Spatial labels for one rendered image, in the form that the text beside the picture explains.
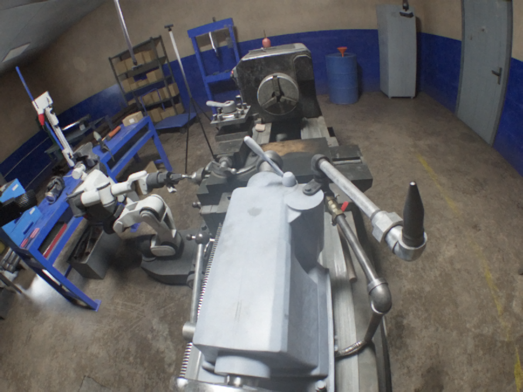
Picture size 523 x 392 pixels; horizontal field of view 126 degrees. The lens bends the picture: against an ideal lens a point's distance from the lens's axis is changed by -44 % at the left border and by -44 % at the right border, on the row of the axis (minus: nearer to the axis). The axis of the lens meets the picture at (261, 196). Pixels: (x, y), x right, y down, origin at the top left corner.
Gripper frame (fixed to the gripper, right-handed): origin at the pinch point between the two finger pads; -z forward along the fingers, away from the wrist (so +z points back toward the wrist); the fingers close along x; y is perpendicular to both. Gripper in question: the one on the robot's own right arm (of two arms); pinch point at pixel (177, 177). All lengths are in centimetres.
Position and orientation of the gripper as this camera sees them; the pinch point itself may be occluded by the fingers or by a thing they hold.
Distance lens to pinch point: 124.3
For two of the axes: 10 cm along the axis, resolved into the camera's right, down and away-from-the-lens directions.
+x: -2.0, -1.0, -9.7
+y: -0.6, -9.9, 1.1
